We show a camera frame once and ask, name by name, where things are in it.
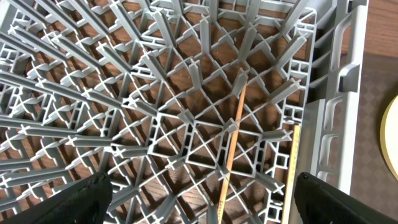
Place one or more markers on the yellow plate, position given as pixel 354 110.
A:
pixel 388 136

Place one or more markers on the wooden chopstick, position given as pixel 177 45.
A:
pixel 230 157
pixel 289 187

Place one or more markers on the brown serving tray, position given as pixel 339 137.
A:
pixel 372 182

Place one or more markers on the grey plastic dish rack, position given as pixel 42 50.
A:
pixel 147 92

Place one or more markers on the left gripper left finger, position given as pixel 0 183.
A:
pixel 84 202

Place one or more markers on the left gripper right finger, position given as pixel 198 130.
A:
pixel 320 202

